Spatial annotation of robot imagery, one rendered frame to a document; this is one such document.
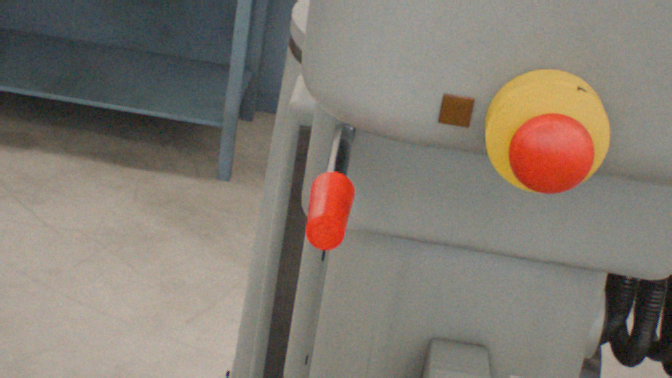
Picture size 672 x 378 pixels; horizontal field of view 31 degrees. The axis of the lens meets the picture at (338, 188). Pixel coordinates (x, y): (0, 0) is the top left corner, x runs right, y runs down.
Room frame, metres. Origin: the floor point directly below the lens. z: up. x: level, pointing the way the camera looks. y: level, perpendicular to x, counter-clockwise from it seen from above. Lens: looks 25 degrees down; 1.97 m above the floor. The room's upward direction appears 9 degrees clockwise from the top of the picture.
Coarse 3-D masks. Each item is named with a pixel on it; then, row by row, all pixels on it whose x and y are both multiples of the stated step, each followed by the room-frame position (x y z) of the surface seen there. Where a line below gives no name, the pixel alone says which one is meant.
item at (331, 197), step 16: (336, 128) 0.66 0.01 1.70; (352, 128) 0.66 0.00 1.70; (336, 144) 0.63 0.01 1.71; (336, 160) 0.61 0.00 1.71; (320, 176) 0.58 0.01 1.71; (336, 176) 0.57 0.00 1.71; (320, 192) 0.55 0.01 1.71; (336, 192) 0.55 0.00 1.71; (352, 192) 0.57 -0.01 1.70; (320, 208) 0.54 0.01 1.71; (336, 208) 0.54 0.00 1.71; (320, 224) 0.53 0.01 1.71; (336, 224) 0.53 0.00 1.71; (320, 240) 0.53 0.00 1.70; (336, 240) 0.53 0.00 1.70
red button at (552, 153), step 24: (528, 120) 0.53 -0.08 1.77; (552, 120) 0.53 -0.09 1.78; (576, 120) 0.53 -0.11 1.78; (528, 144) 0.52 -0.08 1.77; (552, 144) 0.52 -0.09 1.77; (576, 144) 0.52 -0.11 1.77; (528, 168) 0.52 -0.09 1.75; (552, 168) 0.52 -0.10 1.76; (576, 168) 0.52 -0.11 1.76; (552, 192) 0.52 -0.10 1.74
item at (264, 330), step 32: (288, 64) 1.33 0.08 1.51; (288, 96) 1.30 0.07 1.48; (288, 128) 1.16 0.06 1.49; (288, 160) 1.16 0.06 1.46; (288, 192) 1.16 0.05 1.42; (288, 224) 1.16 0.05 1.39; (256, 256) 1.21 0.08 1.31; (288, 256) 1.16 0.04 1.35; (256, 288) 1.19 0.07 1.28; (288, 288) 1.16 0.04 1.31; (256, 320) 1.18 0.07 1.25; (288, 320) 1.16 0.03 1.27; (256, 352) 1.16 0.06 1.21
